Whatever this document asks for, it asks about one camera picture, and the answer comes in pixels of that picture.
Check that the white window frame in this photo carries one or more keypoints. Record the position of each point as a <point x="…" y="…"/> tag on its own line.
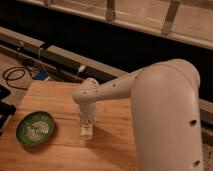
<point x="187" y="21"/>

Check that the black equipment at left edge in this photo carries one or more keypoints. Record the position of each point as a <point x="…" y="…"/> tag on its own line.
<point x="5" y="109"/>

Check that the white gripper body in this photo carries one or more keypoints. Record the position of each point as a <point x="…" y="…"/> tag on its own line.
<point x="87" y="112"/>

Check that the green ceramic bowl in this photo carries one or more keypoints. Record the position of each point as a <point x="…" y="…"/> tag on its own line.
<point x="35" y="128"/>

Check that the blue object on floor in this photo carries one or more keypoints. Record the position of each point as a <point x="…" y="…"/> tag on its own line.
<point x="41" y="75"/>

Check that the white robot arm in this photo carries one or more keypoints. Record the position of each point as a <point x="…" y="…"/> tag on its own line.
<point x="165" y="113"/>

